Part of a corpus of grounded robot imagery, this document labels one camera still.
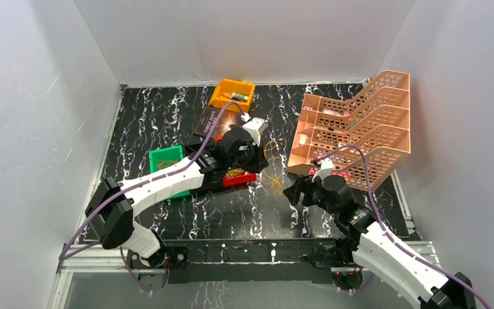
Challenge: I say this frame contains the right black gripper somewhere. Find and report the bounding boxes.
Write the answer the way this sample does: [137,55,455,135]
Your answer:
[282,171,338,218]

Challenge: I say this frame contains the red plastic bin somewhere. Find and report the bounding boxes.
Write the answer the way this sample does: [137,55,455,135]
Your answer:
[223,169,257,187]

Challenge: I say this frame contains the green plastic bin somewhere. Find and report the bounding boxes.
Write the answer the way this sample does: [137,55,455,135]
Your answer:
[148,145,192,200]

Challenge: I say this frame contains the black plastic bin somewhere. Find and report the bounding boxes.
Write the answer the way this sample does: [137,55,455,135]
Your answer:
[188,150,226,195]

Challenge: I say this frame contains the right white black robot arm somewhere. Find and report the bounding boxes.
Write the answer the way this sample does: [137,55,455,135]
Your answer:
[283,175,476,308]

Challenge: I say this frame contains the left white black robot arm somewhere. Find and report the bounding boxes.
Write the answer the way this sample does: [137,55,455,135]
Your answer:
[85,118,268,268]

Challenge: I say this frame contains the dark paperback book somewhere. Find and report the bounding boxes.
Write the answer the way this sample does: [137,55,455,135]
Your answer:
[193,106,244,138]

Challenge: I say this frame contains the marker in orange bin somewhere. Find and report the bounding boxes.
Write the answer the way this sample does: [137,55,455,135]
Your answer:
[221,93,250,102]

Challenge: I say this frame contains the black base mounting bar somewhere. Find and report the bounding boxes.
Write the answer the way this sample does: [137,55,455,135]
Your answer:
[167,238,346,284]

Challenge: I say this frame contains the orange plastic bin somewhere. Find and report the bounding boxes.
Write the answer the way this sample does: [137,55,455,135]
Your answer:
[208,79,255,112]

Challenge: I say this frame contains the pink tiered file tray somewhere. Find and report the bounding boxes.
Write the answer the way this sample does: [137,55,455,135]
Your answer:
[287,70,411,191]

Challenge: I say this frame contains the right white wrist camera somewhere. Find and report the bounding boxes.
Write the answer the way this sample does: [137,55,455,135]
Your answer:
[313,158,334,181]

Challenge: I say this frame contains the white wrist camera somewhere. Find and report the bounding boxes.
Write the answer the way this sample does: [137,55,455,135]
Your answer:
[240,113,268,146]
[313,158,334,181]

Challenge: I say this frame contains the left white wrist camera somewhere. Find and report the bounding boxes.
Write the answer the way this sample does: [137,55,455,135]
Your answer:
[240,113,268,146]

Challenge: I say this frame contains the aluminium frame rail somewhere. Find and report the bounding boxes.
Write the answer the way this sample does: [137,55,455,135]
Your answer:
[48,170,455,309]

